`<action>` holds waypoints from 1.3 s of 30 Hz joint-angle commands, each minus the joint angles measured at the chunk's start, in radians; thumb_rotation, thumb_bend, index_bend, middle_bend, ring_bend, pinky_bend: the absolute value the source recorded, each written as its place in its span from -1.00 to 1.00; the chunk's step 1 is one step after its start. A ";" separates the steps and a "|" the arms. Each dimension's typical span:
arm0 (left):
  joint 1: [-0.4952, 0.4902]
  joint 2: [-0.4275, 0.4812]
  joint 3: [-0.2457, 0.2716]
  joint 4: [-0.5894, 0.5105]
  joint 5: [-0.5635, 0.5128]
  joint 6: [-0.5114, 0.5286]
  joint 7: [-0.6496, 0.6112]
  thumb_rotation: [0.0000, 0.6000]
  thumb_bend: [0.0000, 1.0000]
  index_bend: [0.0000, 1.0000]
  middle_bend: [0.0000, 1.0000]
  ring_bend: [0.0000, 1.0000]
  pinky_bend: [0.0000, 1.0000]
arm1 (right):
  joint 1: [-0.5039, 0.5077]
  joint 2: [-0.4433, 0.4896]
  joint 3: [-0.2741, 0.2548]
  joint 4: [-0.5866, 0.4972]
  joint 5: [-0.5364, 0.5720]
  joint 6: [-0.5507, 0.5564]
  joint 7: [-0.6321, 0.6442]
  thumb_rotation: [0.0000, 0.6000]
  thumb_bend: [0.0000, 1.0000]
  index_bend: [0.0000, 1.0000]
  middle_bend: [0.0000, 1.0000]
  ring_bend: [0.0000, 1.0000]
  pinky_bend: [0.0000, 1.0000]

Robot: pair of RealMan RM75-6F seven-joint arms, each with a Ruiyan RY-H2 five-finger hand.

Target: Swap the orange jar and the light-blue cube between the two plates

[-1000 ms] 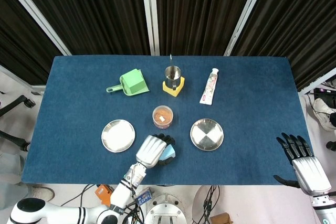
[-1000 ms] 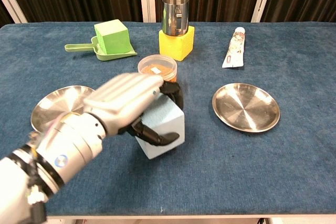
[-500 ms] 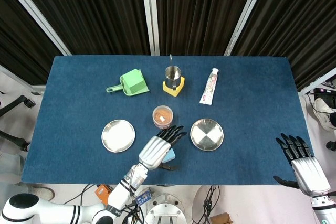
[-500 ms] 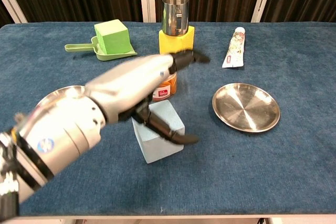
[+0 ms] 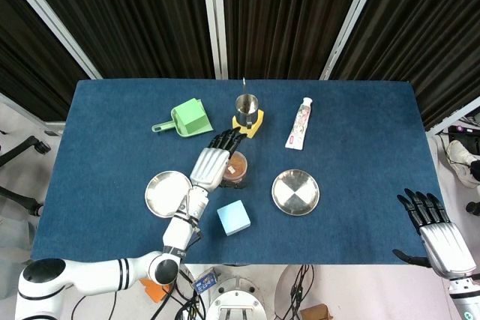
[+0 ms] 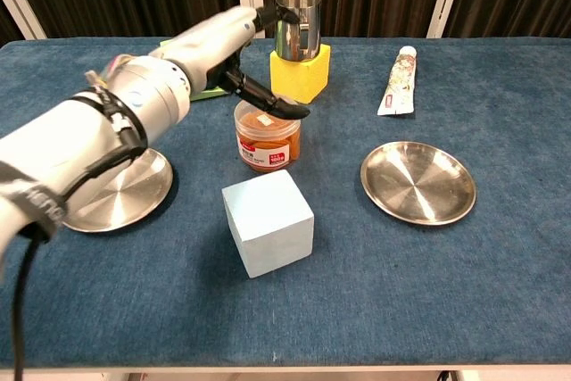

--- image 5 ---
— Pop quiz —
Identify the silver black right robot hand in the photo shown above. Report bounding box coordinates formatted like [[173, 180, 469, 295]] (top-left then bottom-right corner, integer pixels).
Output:
[[392, 187, 476, 280]]

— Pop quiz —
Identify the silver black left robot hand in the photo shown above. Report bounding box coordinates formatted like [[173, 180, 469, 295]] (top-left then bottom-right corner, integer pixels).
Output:
[[189, 127, 245, 190]]

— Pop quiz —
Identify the brown transparent cup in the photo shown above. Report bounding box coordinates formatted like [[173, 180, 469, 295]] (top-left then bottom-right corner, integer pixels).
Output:
[[220, 150, 249, 189]]

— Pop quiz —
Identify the light blue cube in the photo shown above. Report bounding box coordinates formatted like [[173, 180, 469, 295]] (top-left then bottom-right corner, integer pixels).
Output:
[[216, 199, 251, 238]]

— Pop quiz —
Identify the round grey robot base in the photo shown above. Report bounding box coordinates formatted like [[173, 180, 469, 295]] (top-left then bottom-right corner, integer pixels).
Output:
[[205, 274, 264, 320]]

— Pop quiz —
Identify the yellow square coaster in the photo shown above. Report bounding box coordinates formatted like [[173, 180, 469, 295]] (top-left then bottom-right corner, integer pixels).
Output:
[[231, 107, 266, 139]]

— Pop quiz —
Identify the steel plate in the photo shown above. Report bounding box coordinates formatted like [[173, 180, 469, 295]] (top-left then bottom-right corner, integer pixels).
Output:
[[271, 169, 321, 216], [144, 170, 194, 218]]

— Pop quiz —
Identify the green cube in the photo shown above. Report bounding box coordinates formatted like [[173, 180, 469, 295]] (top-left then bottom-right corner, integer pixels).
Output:
[[175, 97, 206, 137]]

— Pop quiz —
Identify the green plastic dustpan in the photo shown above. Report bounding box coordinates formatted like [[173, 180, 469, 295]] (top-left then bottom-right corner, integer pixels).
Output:
[[151, 98, 215, 139]]

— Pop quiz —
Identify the stainless steel cup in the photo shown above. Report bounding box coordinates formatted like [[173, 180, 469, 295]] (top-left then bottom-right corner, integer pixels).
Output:
[[235, 94, 260, 129]]

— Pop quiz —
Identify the white sneaker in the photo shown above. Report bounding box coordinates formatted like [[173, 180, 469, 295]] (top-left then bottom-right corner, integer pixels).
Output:
[[445, 139, 480, 188]]

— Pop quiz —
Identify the white toothpaste tube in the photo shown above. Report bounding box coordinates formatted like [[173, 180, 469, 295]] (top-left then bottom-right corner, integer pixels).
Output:
[[284, 97, 314, 151]]

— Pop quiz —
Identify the blue tablecloth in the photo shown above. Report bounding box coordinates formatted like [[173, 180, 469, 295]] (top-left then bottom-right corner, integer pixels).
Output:
[[29, 79, 453, 265]]

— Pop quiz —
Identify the small blue box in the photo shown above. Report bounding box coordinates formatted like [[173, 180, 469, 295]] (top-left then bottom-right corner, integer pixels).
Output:
[[193, 268, 219, 294]]

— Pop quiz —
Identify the orange flat object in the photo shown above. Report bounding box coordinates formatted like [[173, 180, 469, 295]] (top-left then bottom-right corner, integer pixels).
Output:
[[140, 277, 172, 303]]

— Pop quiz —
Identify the brown cardboard object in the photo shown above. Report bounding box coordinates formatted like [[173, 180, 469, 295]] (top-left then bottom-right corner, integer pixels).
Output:
[[299, 303, 334, 320]]

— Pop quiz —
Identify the dark pleated curtain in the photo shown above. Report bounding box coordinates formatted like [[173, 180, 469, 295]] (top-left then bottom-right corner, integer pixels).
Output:
[[0, 0, 480, 130]]

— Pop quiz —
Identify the black office chair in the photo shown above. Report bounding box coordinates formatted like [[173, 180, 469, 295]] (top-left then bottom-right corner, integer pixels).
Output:
[[0, 135, 52, 217]]

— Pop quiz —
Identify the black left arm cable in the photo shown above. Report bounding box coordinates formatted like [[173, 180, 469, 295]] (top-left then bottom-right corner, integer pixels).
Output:
[[178, 192, 204, 257]]

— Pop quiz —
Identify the white frame pole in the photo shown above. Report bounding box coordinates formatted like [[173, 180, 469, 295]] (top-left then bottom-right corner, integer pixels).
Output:
[[200, 0, 229, 80], [427, 106, 480, 136], [320, 0, 380, 81], [0, 0, 103, 80]]

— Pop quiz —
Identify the black floor cable bundle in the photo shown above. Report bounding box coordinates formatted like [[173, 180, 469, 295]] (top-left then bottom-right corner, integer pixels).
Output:
[[286, 264, 315, 320]]

